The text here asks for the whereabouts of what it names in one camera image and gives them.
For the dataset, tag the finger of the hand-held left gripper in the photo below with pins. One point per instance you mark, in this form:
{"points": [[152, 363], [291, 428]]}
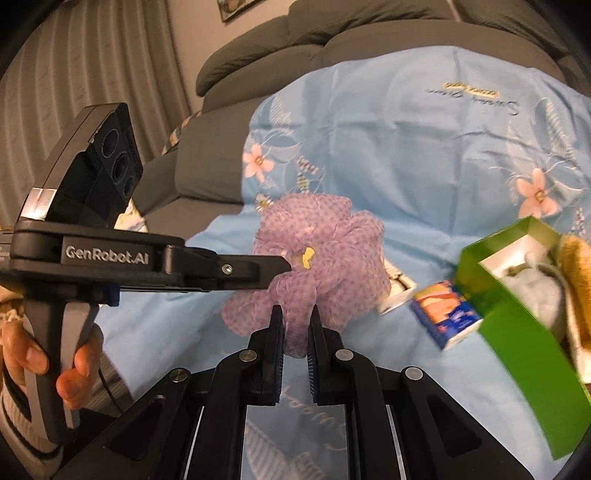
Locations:
{"points": [[240, 272]]}

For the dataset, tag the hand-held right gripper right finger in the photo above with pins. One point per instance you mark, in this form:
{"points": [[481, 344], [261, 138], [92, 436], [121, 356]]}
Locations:
{"points": [[314, 360]]}

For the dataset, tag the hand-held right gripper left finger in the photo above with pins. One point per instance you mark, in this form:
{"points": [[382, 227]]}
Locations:
{"points": [[277, 355]]}

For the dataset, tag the purple mesh bath pouf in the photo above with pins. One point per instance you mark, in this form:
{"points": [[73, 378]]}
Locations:
{"points": [[323, 230]]}

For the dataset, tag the small black and white packet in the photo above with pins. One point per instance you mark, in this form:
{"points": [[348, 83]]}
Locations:
{"points": [[397, 295]]}

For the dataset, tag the orange and white tissue packet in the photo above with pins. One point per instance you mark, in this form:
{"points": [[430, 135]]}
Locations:
{"points": [[443, 314]]}

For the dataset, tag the green cardboard box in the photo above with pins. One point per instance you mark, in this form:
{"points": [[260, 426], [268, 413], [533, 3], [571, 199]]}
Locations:
{"points": [[521, 332]]}

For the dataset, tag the light blue plush toy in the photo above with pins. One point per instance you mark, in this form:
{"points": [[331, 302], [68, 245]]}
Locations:
{"points": [[535, 286]]}

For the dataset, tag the beige towel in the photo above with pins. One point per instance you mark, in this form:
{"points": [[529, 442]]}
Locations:
{"points": [[579, 332]]}

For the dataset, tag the yellow smiley wash mitt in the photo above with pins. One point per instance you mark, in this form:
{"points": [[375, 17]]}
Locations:
{"points": [[577, 258]]}

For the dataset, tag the person's left hand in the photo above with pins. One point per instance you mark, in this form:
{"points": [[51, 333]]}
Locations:
{"points": [[78, 378]]}

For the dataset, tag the grey striped curtain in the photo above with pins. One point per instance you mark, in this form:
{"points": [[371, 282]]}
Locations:
{"points": [[92, 55]]}

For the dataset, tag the blue floral bed sheet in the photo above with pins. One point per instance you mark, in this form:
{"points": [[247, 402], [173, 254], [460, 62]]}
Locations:
{"points": [[415, 161]]}

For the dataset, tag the grey sofa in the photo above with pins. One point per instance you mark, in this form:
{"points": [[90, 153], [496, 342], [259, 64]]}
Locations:
{"points": [[286, 41]]}

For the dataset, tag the framed wall picture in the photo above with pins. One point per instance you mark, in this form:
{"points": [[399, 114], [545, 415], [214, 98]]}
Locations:
{"points": [[238, 9]]}

